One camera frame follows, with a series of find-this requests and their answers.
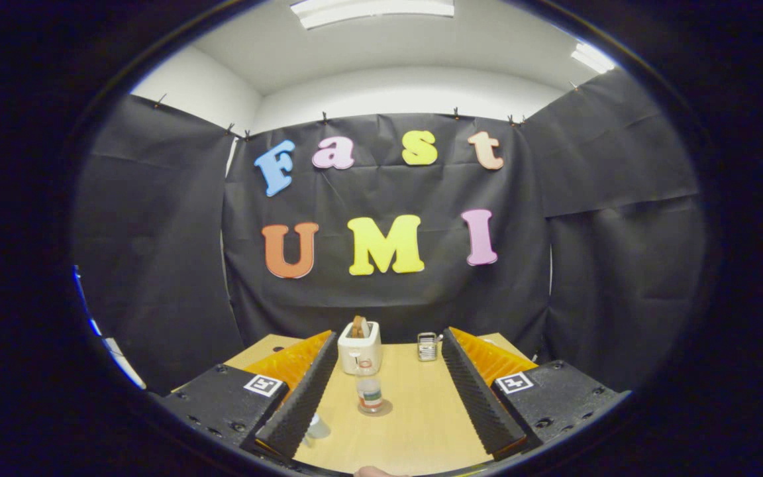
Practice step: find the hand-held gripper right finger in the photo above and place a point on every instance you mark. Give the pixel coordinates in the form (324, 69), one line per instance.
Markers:
(477, 404)

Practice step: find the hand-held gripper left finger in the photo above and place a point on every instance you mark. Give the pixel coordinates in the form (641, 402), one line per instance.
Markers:
(302, 404)

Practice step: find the light blue cup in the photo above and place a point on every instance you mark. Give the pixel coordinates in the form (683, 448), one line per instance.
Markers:
(318, 428)

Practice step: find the clear plastic juice bottle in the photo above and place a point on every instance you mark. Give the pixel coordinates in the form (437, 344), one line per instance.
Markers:
(370, 394)

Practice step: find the brown round coaster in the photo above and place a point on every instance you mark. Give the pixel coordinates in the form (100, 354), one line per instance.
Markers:
(387, 407)

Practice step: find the wooden table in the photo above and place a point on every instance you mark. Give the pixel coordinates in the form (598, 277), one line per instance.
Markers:
(421, 404)

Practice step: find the white toaster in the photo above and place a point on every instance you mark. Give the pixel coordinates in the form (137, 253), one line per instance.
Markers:
(358, 351)

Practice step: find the brown toast slice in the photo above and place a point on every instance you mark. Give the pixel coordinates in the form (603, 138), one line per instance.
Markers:
(359, 326)

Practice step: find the black backdrop cloth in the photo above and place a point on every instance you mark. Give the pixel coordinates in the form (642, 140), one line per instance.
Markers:
(388, 192)

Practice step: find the small ceiling light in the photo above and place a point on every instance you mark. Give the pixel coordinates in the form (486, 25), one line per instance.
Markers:
(592, 58)

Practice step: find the long ceiling light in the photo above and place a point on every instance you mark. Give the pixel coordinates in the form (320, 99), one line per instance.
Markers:
(371, 10)

